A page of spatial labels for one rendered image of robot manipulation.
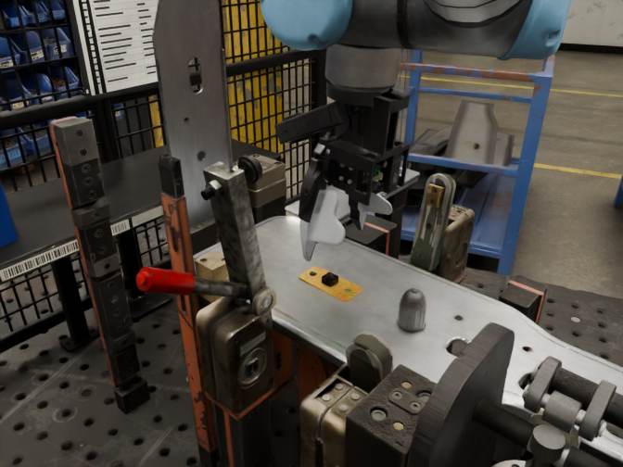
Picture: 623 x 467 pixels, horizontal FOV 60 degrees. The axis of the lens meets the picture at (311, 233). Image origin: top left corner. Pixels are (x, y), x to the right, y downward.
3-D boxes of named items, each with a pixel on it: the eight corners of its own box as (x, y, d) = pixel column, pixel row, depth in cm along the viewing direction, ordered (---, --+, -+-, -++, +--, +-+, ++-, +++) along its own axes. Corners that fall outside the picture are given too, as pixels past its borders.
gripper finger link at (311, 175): (300, 222, 60) (326, 146, 59) (290, 217, 61) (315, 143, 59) (324, 223, 64) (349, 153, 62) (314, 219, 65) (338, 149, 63)
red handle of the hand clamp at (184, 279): (272, 290, 59) (158, 275, 46) (264, 309, 59) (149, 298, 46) (245, 276, 62) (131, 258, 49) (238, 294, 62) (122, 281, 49)
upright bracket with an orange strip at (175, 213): (220, 468, 82) (181, 158, 58) (212, 474, 81) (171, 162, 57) (207, 458, 84) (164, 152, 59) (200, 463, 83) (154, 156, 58)
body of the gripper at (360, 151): (364, 212, 58) (378, 103, 52) (305, 185, 63) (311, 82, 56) (404, 190, 63) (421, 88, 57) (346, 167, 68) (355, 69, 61)
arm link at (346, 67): (311, 38, 54) (361, 29, 60) (310, 83, 57) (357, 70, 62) (373, 53, 50) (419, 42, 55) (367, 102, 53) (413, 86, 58)
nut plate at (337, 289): (363, 290, 71) (363, 282, 70) (345, 303, 68) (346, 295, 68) (315, 267, 76) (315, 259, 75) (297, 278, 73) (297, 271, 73)
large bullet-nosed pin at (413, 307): (427, 333, 66) (434, 288, 63) (413, 346, 64) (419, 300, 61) (405, 321, 68) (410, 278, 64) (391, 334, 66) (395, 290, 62)
